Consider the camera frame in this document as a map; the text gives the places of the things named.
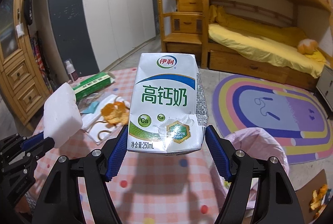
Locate white foam block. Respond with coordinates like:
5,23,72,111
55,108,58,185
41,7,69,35
43,83,83,149

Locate wooden bunk bed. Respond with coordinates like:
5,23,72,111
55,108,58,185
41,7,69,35
201,0,332,91

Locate green medicine box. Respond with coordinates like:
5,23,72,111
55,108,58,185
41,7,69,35
73,72,115,101

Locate orange peel pile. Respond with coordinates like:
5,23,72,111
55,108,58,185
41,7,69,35
309,184,328,212

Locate white wardrobe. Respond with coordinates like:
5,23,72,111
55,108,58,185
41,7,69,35
48,0,156,76

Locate white milk carton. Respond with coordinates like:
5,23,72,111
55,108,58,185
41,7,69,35
127,53,208,155

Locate rainbow oval rug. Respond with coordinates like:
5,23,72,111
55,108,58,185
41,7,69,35
212,75,332,164

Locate grey nightstand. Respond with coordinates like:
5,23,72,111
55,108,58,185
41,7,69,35
316,66,333,108

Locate wooden stair drawers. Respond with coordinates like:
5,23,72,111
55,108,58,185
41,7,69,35
158,0,203,62

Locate orange plush toy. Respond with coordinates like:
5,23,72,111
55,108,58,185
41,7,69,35
297,39,318,55

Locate pink lined trash bin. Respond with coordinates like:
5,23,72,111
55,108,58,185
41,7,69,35
209,127,290,209

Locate white patterned wrapper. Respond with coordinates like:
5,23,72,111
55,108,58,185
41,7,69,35
79,93,130,145

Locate white spray bottle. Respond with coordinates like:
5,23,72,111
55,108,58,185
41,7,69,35
64,59,78,82

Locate yellow bed sheet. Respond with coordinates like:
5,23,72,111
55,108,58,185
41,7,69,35
208,22,326,79

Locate wooden cabinet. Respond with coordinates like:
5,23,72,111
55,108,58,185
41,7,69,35
1,0,52,129

